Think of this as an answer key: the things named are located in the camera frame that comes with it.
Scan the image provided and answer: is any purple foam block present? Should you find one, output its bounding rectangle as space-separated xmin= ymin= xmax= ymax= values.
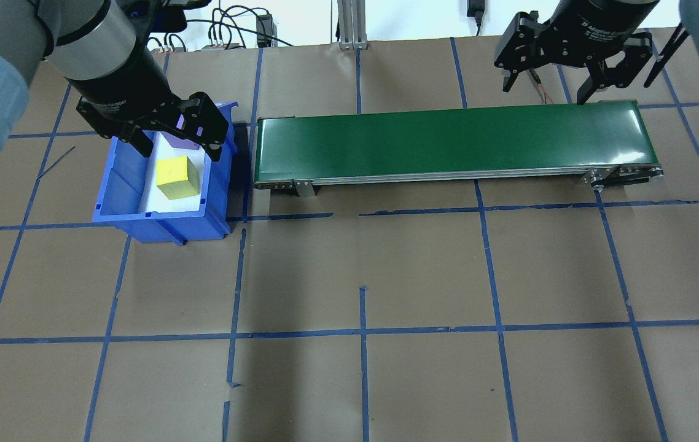
xmin=164 ymin=126 xmax=203 ymax=151

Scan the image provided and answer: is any yellow foam block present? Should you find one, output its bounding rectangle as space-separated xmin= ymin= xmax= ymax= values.
xmin=155 ymin=155 xmax=200 ymax=201

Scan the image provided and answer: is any blue plastic storage bin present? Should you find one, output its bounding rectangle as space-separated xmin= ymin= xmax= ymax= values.
xmin=92 ymin=101 xmax=240 ymax=246

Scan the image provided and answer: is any black power adapter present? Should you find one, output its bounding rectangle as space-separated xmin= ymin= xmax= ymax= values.
xmin=256 ymin=14 xmax=275 ymax=47

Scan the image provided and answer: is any green belt conveyor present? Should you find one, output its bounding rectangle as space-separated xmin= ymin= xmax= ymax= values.
xmin=253 ymin=100 xmax=665 ymax=197

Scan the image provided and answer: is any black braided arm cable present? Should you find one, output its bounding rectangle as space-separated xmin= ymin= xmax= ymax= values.
xmin=643 ymin=23 xmax=691 ymax=88

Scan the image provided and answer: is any red conveyor wire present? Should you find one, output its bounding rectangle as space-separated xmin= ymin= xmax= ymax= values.
xmin=533 ymin=72 xmax=552 ymax=105

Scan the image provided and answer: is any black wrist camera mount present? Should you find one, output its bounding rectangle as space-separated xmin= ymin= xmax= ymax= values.
xmin=117 ymin=0 xmax=212 ymax=34

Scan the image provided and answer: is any looped black cable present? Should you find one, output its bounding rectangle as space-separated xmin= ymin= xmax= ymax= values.
xmin=202 ymin=5 xmax=295 ymax=48

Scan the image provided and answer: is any aluminium extrusion post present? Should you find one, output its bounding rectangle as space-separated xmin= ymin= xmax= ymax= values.
xmin=337 ymin=0 xmax=367 ymax=50

